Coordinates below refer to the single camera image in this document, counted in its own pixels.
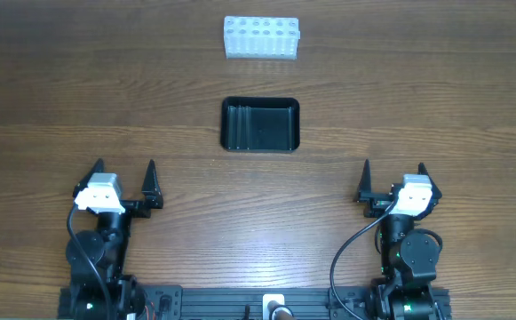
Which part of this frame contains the black cable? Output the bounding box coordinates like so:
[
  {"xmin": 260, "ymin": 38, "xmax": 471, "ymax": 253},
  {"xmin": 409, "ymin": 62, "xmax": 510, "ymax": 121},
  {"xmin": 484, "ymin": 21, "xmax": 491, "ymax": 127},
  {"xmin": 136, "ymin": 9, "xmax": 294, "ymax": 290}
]
[
  {"xmin": 328, "ymin": 199, "xmax": 401, "ymax": 320},
  {"xmin": 65, "ymin": 204, "xmax": 114, "ymax": 320}
]

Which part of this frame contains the white test tube rack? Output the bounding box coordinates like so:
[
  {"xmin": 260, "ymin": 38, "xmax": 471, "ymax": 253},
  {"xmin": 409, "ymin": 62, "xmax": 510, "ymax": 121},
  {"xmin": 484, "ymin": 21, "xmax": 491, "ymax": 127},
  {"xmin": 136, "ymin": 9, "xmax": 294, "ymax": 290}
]
[{"xmin": 222, "ymin": 15, "xmax": 302, "ymax": 61}]

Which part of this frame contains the mounting rail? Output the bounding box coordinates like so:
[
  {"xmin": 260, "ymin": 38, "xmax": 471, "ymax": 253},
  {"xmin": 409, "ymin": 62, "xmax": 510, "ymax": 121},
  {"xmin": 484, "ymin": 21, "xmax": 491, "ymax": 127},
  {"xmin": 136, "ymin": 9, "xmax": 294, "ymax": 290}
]
[{"xmin": 57, "ymin": 285, "xmax": 452, "ymax": 320}]

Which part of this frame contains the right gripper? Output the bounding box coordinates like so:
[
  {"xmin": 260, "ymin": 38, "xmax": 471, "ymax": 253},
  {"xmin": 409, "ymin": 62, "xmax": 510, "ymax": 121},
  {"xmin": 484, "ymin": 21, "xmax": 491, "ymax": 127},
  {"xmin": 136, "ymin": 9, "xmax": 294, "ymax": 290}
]
[{"xmin": 356, "ymin": 159, "xmax": 442, "ymax": 220}]

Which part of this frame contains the clear test tube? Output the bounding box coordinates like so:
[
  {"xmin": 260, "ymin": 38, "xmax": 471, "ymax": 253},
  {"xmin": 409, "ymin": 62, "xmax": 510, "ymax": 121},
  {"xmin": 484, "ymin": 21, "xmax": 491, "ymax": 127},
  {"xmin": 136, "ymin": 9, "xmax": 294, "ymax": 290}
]
[
  {"xmin": 232, "ymin": 105, "xmax": 242, "ymax": 150},
  {"xmin": 241, "ymin": 105, "xmax": 253, "ymax": 150},
  {"xmin": 285, "ymin": 106, "xmax": 296, "ymax": 150}
]

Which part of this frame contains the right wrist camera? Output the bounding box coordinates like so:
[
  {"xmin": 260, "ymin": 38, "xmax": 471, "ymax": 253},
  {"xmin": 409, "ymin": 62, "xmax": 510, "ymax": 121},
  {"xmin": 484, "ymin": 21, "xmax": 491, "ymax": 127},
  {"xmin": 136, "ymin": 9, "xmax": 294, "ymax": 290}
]
[{"xmin": 392, "ymin": 173, "xmax": 433, "ymax": 218}]

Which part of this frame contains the black tray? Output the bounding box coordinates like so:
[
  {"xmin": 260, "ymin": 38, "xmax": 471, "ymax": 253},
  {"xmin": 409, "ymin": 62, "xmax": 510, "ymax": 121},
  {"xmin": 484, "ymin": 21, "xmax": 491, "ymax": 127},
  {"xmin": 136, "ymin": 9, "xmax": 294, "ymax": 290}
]
[{"xmin": 219, "ymin": 95, "xmax": 302, "ymax": 155}]

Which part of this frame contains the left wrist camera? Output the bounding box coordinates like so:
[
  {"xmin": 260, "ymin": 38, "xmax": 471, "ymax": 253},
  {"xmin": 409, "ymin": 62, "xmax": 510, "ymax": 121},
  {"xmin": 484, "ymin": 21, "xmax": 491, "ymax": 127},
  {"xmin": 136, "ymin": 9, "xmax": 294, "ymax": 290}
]
[{"xmin": 73, "ymin": 172, "xmax": 127, "ymax": 216}]

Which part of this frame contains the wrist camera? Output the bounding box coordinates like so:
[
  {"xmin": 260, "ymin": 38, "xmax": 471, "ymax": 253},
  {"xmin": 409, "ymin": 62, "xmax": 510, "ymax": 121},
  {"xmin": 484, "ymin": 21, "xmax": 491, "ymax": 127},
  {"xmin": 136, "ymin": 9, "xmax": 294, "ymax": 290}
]
[
  {"xmin": 73, "ymin": 172, "xmax": 127, "ymax": 216},
  {"xmin": 392, "ymin": 173, "xmax": 433, "ymax": 218}
]

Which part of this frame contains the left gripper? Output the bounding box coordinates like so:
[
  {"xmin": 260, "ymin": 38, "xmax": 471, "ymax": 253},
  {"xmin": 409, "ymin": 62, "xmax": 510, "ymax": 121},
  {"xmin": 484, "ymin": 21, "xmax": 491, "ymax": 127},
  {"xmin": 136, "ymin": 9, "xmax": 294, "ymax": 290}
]
[{"xmin": 71, "ymin": 157, "xmax": 165, "ymax": 220}]

